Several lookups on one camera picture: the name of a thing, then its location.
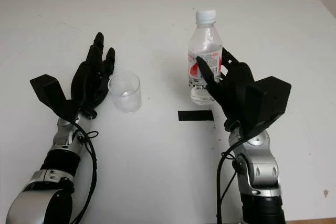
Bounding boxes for clear plastic water bottle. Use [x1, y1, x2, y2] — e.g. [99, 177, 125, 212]
[187, 8, 224, 106]

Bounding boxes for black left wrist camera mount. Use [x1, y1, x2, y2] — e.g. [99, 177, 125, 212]
[29, 74, 80, 123]

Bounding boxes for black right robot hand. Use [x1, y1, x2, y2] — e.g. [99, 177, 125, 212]
[196, 47, 257, 132]

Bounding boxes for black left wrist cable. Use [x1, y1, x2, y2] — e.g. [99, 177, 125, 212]
[69, 120, 99, 224]

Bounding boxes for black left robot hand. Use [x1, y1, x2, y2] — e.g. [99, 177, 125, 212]
[70, 31, 116, 120]

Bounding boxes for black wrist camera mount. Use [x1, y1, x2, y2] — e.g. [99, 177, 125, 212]
[29, 74, 80, 123]
[243, 76, 292, 140]

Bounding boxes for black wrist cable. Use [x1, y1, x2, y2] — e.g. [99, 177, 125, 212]
[216, 134, 246, 224]
[69, 120, 99, 224]

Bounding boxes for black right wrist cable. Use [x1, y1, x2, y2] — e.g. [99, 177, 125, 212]
[216, 134, 246, 224]

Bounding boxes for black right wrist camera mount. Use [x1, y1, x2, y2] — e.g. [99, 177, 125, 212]
[243, 76, 292, 140]

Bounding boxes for black tape strip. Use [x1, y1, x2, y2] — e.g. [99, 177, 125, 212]
[177, 110, 214, 123]

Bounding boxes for clear glass cup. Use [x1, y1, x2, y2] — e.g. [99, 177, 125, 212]
[107, 70, 142, 114]

